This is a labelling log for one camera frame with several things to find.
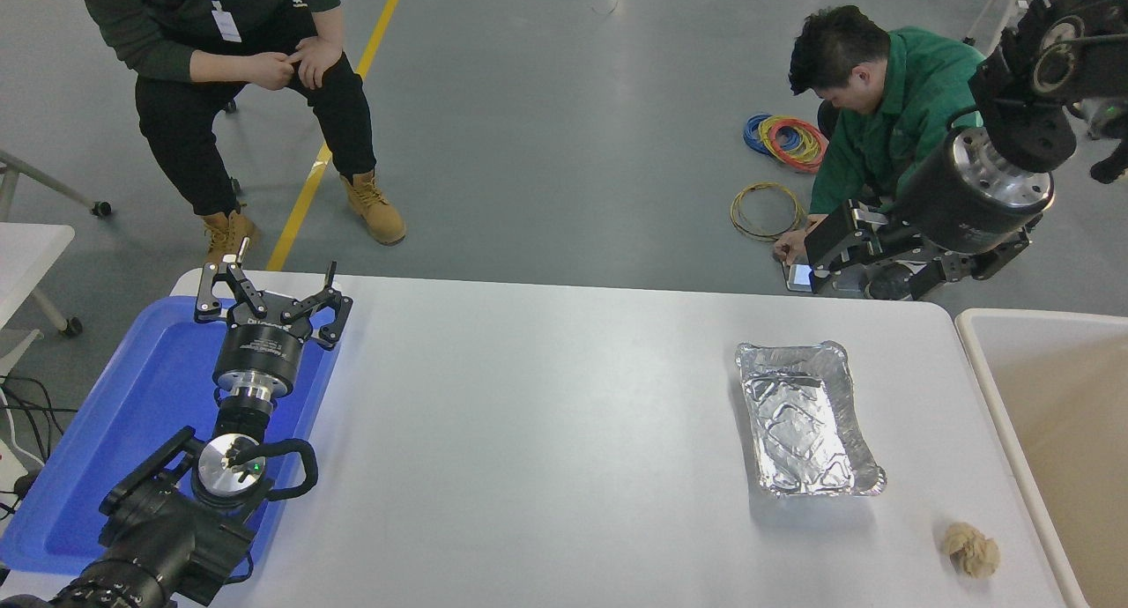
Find yellow cable coil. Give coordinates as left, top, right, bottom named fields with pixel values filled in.
left=730, top=182, right=808, bottom=242

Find coloured cable coil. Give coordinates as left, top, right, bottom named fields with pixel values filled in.
left=743, top=113, right=829, bottom=174

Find large pale bin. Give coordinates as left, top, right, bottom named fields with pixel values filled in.
left=955, top=308, right=1128, bottom=608

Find silver foil tray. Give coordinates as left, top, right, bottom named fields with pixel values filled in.
left=735, top=341, right=887, bottom=500

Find small white side table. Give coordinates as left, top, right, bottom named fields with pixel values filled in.
left=0, top=223, right=85, bottom=337

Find person's left hand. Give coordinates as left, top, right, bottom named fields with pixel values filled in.
left=289, top=33, right=343, bottom=90
left=773, top=225, right=827, bottom=267

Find crumpled tan paper ball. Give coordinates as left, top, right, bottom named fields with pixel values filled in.
left=939, top=523, right=1002, bottom=580

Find blue plastic tray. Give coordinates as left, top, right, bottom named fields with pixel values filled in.
left=0, top=295, right=343, bottom=576

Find white wheeled chair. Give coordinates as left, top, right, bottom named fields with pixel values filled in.
left=962, top=0, right=1036, bottom=49

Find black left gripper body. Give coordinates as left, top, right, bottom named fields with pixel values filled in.
left=214, top=311, right=311, bottom=393

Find white badge on blue lanyard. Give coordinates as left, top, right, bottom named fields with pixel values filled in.
left=172, top=0, right=243, bottom=43

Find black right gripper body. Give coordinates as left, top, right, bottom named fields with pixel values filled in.
left=893, top=135, right=1047, bottom=256

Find person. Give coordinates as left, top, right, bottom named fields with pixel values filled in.
left=774, top=4, right=988, bottom=302
left=70, top=0, right=408, bottom=261

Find black floor cables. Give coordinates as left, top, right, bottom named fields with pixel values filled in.
left=0, top=374, right=80, bottom=521

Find person's right hand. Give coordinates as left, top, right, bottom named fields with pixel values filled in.
left=238, top=51, right=296, bottom=92

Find white leg with caster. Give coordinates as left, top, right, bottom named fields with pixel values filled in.
left=0, top=150, right=113, bottom=219

